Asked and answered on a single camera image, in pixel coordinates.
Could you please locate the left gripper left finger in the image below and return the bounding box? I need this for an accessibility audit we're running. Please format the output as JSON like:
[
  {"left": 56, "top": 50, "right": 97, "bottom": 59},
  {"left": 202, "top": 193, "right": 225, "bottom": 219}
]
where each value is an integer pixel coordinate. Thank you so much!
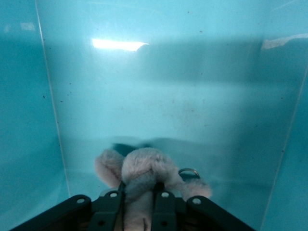
[{"left": 9, "top": 189, "right": 126, "bottom": 231}]

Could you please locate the blue plastic box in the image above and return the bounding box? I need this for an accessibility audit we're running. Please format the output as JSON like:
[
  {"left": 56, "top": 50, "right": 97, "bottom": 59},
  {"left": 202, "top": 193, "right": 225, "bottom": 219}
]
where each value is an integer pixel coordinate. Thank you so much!
[{"left": 0, "top": 0, "right": 308, "bottom": 231}]

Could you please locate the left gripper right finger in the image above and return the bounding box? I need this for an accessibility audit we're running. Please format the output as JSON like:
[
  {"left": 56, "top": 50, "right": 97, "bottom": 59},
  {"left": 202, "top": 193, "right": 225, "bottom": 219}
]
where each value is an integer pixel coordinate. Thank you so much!
[{"left": 153, "top": 190, "right": 257, "bottom": 231}]

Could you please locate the grey plush toy white belly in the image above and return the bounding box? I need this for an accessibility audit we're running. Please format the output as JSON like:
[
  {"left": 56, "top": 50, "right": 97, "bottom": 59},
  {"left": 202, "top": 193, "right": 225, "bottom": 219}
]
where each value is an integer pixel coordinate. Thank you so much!
[{"left": 94, "top": 148, "right": 213, "bottom": 231}]

